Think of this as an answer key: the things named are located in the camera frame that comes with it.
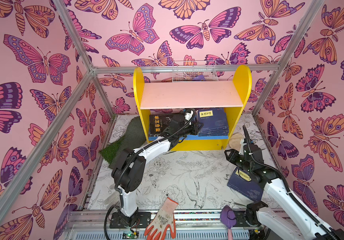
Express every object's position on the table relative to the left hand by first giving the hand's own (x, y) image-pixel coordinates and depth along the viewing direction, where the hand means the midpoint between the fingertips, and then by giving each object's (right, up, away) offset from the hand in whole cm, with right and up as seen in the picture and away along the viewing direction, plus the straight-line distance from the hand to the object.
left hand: (205, 123), depth 81 cm
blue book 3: (+6, -6, +9) cm, 12 cm away
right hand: (+11, -15, -1) cm, 19 cm away
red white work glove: (-25, -50, -11) cm, 57 cm away
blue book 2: (+5, -5, +4) cm, 8 cm away
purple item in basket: (-1, +29, +13) cm, 32 cm away
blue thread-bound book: (+5, -7, +8) cm, 12 cm away
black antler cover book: (-27, 0, +9) cm, 28 cm away
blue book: (+6, 0, +4) cm, 7 cm away
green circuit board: (-40, -55, -9) cm, 68 cm away
